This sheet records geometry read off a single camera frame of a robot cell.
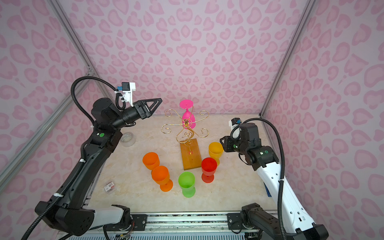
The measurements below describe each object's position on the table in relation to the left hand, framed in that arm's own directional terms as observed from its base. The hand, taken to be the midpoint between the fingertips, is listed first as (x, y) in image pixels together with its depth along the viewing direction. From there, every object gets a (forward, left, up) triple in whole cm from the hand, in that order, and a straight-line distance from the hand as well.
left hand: (158, 98), depth 59 cm
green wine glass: (-18, -9, -41) cm, 46 cm away
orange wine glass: (-15, +5, -40) cm, 43 cm away
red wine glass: (-12, -21, -37) cm, 44 cm away
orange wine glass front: (-9, +10, -35) cm, 37 cm away
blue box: (-22, -53, -48) cm, 75 cm away
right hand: (-6, -27, -20) cm, 35 cm away
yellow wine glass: (-2, -26, -37) cm, 45 cm away
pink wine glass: (+12, -10, -25) cm, 30 cm away
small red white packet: (-19, +34, -45) cm, 60 cm away
